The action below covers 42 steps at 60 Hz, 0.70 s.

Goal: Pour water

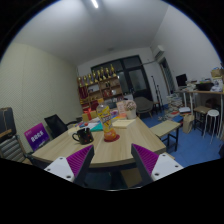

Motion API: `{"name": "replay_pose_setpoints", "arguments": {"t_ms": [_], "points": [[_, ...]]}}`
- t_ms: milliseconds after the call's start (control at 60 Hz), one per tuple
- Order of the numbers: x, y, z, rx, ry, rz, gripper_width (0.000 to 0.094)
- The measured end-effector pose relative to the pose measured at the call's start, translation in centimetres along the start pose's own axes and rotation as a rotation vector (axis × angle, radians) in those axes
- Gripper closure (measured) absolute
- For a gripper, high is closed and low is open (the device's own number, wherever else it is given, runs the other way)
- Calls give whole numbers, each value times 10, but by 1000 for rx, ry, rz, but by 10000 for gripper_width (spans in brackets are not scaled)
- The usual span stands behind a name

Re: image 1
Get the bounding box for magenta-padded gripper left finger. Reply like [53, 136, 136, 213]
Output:
[43, 144, 95, 188]

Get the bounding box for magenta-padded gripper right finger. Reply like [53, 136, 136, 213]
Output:
[130, 143, 184, 187]

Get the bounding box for yellow-labelled drink bottle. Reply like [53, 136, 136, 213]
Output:
[95, 97, 118, 142]

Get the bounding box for black mug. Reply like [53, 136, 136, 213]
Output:
[71, 127, 95, 146]

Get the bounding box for low wooden bench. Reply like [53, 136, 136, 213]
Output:
[149, 119, 182, 153]

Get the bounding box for purple sign board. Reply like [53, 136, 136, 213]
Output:
[24, 122, 51, 152]

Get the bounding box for black office chair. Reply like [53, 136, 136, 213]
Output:
[44, 113, 78, 139]

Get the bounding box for brown paper bag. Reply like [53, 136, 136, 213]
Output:
[182, 113, 196, 134]

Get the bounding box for flat round red coaster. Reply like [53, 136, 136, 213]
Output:
[103, 133, 121, 143]

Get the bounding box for teal book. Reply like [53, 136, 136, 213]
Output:
[89, 121, 104, 133]

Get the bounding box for striped cushioned chair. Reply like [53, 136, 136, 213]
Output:
[0, 107, 34, 164]

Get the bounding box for beige notepad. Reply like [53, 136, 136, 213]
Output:
[111, 118, 137, 129]

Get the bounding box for yellow gift box red ribbon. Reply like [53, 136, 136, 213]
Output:
[81, 108, 98, 123]

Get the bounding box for pink flowers in white pot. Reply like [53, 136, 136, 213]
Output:
[124, 100, 138, 120]

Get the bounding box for grey armchair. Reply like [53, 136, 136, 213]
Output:
[133, 96, 155, 118]

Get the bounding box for stack of books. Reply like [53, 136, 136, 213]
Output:
[165, 93, 183, 114]

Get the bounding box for white round stool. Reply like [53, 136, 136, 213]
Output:
[202, 109, 221, 145]

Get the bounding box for wooden shelf unit with trophies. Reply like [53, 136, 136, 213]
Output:
[77, 63, 124, 113]

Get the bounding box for cluttered wooden side desk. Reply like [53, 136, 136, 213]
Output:
[173, 68, 224, 141]

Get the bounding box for black computer monitor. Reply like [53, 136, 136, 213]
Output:
[175, 73, 189, 88]

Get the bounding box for black framed glass door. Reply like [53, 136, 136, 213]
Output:
[90, 55, 154, 101]

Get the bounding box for white wall air conditioner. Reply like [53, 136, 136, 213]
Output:
[151, 45, 166, 61]

